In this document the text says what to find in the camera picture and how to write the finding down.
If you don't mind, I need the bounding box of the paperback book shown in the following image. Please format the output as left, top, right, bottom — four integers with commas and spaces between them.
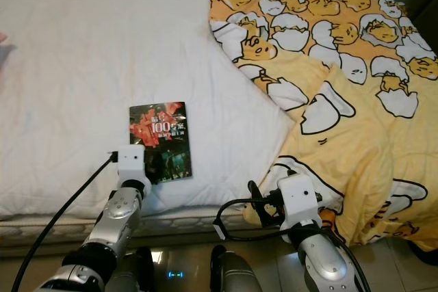
129, 102, 194, 185

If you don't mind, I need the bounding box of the robot right leg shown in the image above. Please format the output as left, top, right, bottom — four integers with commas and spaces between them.
209, 245, 274, 292

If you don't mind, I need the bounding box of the robot leg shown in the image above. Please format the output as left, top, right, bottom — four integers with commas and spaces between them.
209, 245, 274, 292
120, 248, 158, 292

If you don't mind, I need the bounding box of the robot left leg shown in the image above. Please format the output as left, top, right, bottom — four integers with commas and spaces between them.
120, 248, 158, 292

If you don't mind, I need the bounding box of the yellow cartoon print blanket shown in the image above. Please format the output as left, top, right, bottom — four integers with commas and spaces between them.
207, 0, 438, 252

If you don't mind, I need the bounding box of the bed with white mattress cover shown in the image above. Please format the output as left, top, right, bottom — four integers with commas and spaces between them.
0, 0, 295, 241

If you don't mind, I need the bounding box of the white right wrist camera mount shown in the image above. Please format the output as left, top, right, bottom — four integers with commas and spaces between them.
277, 174, 322, 231

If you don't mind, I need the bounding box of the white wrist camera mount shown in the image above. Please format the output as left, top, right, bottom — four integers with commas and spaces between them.
277, 174, 322, 231
116, 144, 144, 183

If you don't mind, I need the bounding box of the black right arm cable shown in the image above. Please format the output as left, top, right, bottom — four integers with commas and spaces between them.
212, 198, 295, 243

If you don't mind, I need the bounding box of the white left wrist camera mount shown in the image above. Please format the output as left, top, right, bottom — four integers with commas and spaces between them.
116, 144, 144, 183

